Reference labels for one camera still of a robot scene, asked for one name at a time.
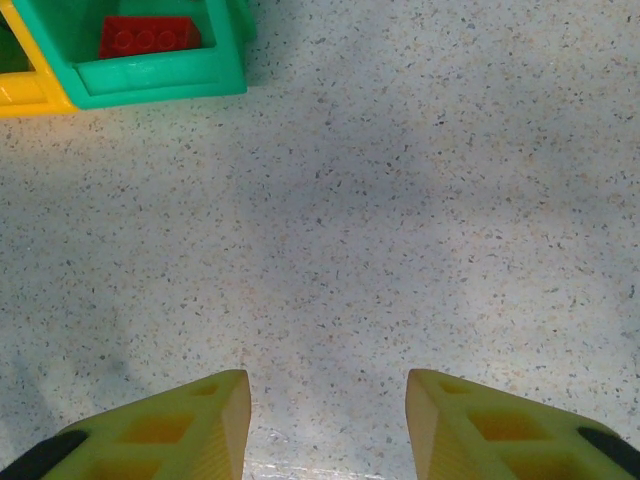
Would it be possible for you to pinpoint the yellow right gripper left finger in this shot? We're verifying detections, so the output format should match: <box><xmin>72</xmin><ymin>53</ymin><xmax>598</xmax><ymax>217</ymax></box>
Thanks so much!
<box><xmin>0</xmin><ymin>368</ymin><xmax>253</xmax><ymax>480</ymax></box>

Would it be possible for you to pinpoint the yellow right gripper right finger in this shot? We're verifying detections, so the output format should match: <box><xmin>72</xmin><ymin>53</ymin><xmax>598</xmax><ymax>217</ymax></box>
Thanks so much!
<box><xmin>405</xmin><ymin>368</ymin><xmax>640</xmax><ymax>480</ymax></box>

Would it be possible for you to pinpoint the red lego brick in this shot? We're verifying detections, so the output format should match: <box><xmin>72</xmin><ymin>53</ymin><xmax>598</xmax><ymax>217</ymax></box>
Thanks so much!
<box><xmin>97</xmin><ymin>15</ymin><xmax>206</xmax><ymax>61</ymax></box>

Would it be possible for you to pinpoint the green plastic bin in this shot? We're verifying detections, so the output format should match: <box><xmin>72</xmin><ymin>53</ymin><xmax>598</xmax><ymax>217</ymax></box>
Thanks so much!
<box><xmin>12</xmin><ymin>0</ymin><xmax>259</xmax><ymax>112</ymax></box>

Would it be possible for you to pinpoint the yellow plastic bin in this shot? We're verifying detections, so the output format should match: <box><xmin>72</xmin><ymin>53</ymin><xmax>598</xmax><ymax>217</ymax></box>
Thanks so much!
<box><xmin>0</xmin><ymin>4</ymin><xmax>81</xmax><ymax>119</ymax></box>

